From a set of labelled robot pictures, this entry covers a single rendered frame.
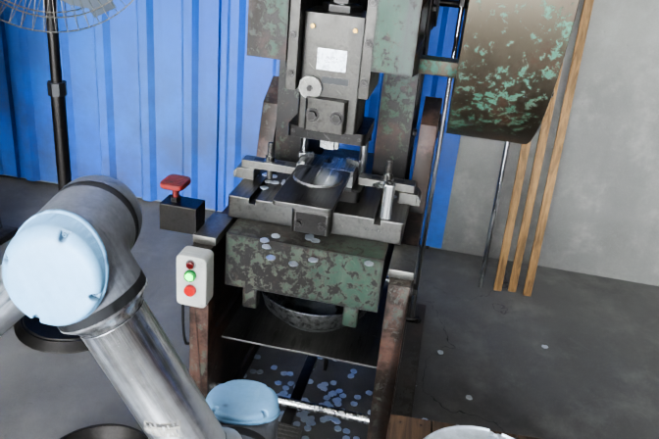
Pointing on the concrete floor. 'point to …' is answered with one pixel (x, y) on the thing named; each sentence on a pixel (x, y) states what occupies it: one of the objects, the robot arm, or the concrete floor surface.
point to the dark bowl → (106, 432)
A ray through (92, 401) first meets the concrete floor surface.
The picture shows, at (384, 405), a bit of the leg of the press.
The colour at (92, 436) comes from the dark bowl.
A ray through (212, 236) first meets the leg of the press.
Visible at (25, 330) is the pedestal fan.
